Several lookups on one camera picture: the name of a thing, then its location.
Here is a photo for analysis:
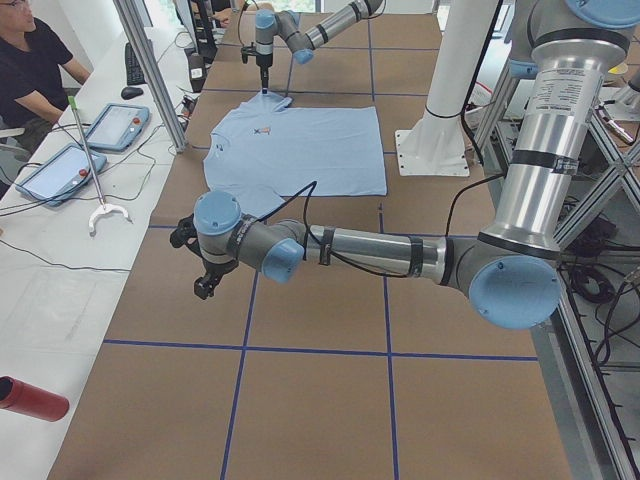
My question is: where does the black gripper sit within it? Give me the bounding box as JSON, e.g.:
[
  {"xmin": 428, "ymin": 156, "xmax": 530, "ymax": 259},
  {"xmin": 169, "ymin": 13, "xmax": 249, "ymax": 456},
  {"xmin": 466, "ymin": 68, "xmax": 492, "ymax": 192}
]
[
  {"xmin": 194, "ymin": 256, "xmax": 238, "ymax": 300},
  {"xmin": 256, "ymin": 54, "xmax": 272, "ymax": 94}
]

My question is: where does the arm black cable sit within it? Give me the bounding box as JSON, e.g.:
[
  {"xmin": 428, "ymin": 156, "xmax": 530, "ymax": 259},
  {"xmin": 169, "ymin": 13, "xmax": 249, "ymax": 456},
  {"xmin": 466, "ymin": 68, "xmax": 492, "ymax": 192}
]
[
  {"xmin": 249, "ymin": 172, "xmax": 506, "ymax": 279},
  {"xmin": 236, "ymin": 0, "xmax": 261, "ymax": 49}
]

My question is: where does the red cylinder bottle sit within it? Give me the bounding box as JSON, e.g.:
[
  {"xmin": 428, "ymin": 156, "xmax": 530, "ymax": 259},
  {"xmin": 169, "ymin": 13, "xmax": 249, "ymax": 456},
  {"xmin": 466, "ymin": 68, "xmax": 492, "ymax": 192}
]
[{"xmin": 1, "ymin": 376, "xmax": 70, "ymax": 422}]

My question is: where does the black computer mouse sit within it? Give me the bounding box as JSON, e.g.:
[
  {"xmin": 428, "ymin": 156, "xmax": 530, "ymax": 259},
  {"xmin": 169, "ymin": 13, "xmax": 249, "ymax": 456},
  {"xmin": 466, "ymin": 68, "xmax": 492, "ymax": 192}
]
[{"xmin": 120, "ymin": 86, "xmax": 144, "ymax": 100}]

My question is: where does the black keyboard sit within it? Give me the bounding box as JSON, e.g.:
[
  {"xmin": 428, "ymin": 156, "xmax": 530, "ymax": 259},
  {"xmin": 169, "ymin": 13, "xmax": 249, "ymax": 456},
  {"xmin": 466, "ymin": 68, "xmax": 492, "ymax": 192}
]
[{"xmin": 124, "ymin": 42, "xmax": 145, "ymax": 86}]

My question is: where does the black box with label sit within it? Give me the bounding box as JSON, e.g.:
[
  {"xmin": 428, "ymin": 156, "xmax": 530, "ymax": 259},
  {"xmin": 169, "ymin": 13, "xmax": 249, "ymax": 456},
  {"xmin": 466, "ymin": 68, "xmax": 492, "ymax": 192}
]
[{"xmin": 187, "ymin": 52, "xmax": 207, "ymax": 93}]

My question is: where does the light blue t-shirt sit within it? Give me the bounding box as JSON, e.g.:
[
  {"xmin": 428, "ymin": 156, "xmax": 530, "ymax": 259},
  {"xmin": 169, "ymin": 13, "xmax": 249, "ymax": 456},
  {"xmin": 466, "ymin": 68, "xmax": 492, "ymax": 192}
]
[{"xmin": 203, "ymin": 92, "xmax": 387, "ymax": 217}]

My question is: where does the teach pendant tablet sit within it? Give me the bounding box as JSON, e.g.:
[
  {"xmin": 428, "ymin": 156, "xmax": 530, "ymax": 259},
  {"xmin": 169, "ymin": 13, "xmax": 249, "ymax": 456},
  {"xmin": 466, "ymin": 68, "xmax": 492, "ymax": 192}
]
[
  {"xmin": 85, "ymin": 103, "xmax": 150, "ymax": 152},
  {"xmin": 15, "ymin": 144, "xmax": 93, "ymax": 206}
]

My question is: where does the aluminium side frame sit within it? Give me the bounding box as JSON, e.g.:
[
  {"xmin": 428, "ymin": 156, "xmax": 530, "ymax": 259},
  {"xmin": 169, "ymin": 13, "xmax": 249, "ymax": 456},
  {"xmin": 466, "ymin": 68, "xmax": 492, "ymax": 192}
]
[{"xmin": 474, "ymin": 64, "xmax": 640, "ymax": 480}]

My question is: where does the reacher stick with white hook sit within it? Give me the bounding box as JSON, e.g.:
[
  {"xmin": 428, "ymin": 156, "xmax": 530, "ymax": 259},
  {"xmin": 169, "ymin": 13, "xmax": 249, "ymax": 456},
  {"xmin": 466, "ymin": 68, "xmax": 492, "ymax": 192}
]
[{"xmin": 68, "ymin": 96, "xmax": 133, "ymax": 237}]

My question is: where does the near teach pendant tablet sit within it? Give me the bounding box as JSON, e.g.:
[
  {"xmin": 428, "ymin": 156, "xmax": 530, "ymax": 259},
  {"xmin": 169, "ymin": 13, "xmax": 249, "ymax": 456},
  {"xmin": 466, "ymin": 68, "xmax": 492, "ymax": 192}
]
[{"xmin": 15, "ymin": 144, "xmax": 93, "ymax": 206}]

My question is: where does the person in black shirt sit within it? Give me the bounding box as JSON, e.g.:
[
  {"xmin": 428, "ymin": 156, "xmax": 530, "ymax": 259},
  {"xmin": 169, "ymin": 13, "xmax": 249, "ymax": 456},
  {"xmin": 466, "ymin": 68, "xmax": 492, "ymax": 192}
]
[{"xmin": 1, "ymin": 1, "xmax": 90, "ymax": 128}]

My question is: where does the white pillar with base plate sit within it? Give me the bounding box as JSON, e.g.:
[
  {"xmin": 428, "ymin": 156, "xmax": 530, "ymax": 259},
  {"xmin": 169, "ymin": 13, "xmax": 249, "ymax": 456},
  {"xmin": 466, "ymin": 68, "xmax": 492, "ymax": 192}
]
[{"xmin": 396, "ymin": 0, "xmax": 501, "ymax": 177}]

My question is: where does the far teach pendant tablet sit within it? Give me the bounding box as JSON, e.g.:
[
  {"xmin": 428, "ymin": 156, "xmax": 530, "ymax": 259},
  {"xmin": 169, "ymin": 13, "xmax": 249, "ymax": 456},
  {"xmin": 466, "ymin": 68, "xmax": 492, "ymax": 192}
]
[{"xmin": 85, "ymin": 103, "xmax": 150, "ymax": 152}]

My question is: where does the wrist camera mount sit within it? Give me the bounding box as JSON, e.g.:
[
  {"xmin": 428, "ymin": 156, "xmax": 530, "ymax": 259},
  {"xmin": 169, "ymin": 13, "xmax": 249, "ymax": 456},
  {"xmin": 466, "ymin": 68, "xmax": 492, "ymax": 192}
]
[
  {"xmin": 169, "ymin": 215, "xmax": 199, "ymax": 254},
  {"xmin": 241, "ymin": 43, "xmax": 257, "ymax": 64}
]

